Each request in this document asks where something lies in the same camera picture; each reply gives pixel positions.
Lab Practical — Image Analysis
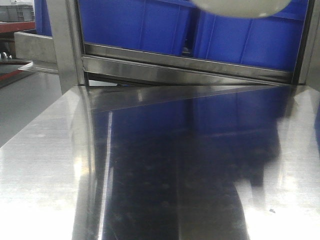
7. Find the stainless steel table shelf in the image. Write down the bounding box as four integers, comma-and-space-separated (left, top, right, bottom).
0, 86, 320, 240

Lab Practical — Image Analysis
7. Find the large blue bin left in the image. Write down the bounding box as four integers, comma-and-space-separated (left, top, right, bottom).
34, 0, 195, 60

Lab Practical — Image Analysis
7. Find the large blue bin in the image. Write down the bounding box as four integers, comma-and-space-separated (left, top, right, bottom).
192, 0, 308, 72
34, 0, 195, 60

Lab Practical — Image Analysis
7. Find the stainless steel shelf rack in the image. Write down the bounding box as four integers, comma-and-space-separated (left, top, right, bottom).
14, 0, 320, 92

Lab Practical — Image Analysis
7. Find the large blue bin right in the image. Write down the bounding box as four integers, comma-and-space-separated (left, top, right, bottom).
192, 0, 308, 72

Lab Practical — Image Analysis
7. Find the red metal workbench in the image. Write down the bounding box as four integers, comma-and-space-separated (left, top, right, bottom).
0, 21, 35, 88

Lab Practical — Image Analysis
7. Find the grey plastic crate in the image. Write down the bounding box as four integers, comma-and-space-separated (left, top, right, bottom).
0, 4, 35, 22

